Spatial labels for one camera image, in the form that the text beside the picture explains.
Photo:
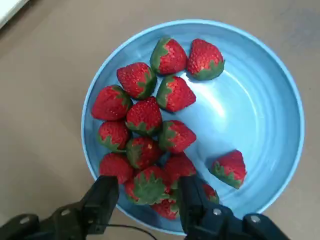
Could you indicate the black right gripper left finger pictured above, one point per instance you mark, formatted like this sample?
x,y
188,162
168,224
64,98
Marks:
x,y
75,220

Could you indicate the white rectangular tray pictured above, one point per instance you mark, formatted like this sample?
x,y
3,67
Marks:
x,y
6,10

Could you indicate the round blue plate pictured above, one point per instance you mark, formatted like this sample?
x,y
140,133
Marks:
x,y
250,112

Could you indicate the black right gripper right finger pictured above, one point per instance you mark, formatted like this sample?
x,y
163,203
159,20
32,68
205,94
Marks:
x,y
200,220

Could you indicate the red toy strawberry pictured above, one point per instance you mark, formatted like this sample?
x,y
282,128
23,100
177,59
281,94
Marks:
x,y
176,136
116,167
166,207
175,93
150,187
129,191
137,80
111,102
142,152
168,56
113,135
180,166
144,116
230,168
205,60
211,193

